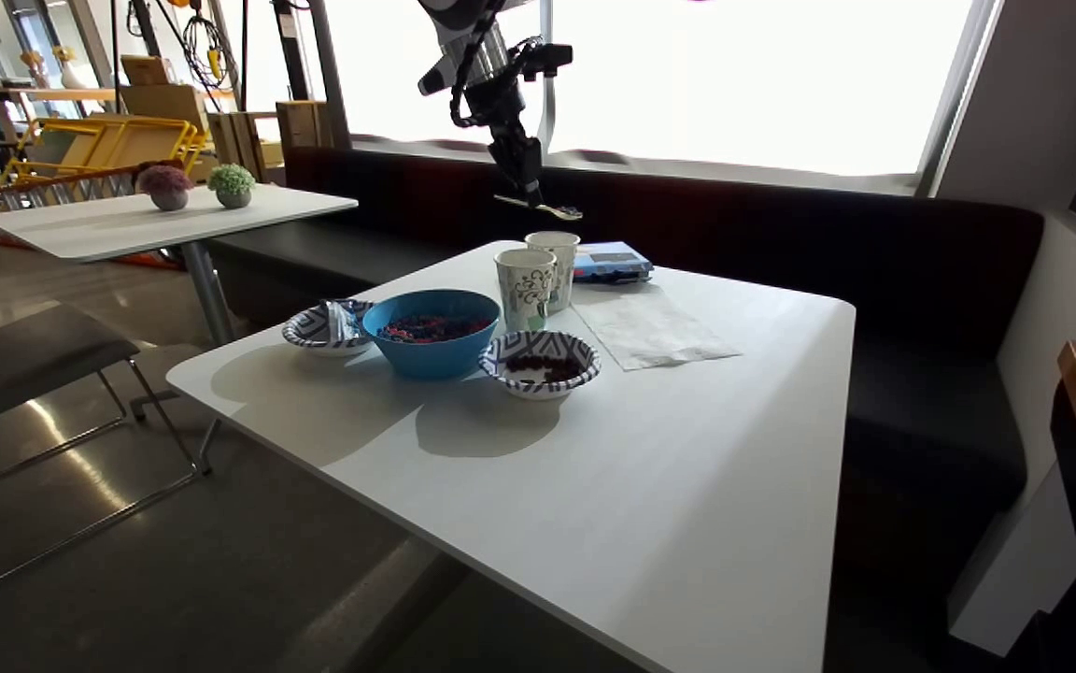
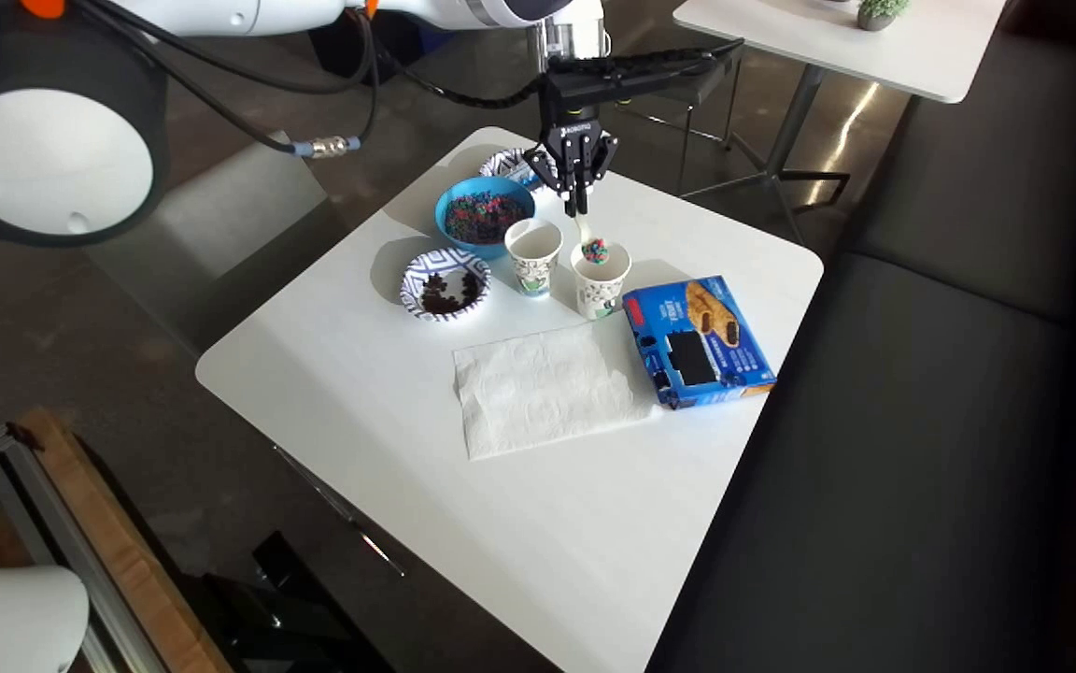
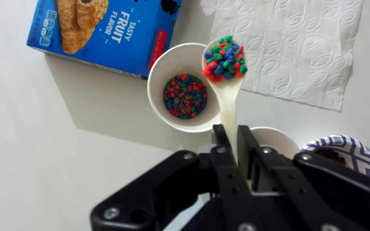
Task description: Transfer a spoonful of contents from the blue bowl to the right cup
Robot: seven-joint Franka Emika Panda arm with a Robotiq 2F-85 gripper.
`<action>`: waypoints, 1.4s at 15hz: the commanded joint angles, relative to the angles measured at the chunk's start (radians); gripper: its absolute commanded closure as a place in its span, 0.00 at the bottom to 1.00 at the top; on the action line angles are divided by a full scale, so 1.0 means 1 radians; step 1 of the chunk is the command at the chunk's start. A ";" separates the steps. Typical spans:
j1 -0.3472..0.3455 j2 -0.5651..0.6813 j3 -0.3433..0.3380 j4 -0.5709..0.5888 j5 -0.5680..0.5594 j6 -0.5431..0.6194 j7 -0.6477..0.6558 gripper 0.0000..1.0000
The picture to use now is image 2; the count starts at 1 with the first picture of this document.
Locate white side table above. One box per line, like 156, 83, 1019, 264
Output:
669, 0, 1014, 208

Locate aluminium profile frame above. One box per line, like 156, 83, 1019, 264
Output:
0, 425, 168, 673

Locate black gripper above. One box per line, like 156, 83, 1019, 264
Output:
520, 110, 624, 222

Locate white domed device black logo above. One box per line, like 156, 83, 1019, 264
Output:
0, 558, 95, 673

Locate white patterned paper cup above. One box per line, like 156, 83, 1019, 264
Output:
568, 234, 637, 320
502, 215, 566, 298

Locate wooden board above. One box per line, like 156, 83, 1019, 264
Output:
9, 407, 232, 673

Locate dark upholstered bench seat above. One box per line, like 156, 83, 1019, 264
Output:
645, 0, 1076, 673

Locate white plastic spoon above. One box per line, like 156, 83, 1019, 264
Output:
576, 208, 612, 270

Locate patterned paper bowl with chocolate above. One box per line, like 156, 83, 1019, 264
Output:
399, 244, 492, 328

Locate white paper napkin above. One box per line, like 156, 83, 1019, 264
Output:
451, 325, 665, 463

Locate colourful gravel pieces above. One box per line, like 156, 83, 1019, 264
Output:
445, 196, 528, 247

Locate blue bowl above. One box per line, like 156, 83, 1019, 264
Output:
431, 173, 539, 257

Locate blue cookie box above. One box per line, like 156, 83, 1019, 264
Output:
620, 273, 777, 412

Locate dark chocolate pieces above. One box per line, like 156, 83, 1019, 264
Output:
421, 273, 483, 319

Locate patterned paper bowl with packet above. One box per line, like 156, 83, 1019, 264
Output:
475, 147, 551, 189

